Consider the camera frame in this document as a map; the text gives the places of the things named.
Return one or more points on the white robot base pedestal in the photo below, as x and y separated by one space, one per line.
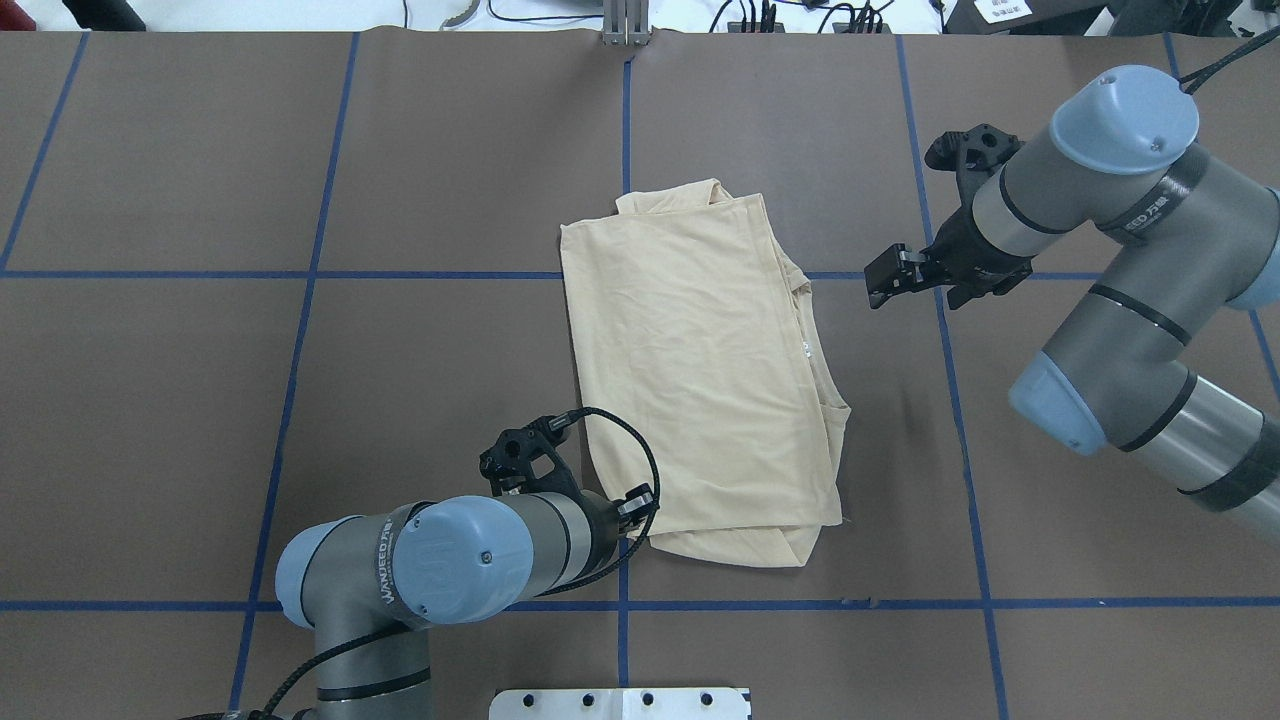
623 703

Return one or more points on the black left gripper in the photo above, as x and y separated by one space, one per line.
603 519

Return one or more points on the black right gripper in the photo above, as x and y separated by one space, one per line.
966 254

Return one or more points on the cream long-sleeve graphic shirt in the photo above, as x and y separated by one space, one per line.
689 321

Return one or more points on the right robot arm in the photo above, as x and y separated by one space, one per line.
1194 235

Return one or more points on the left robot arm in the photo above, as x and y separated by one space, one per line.
370 587

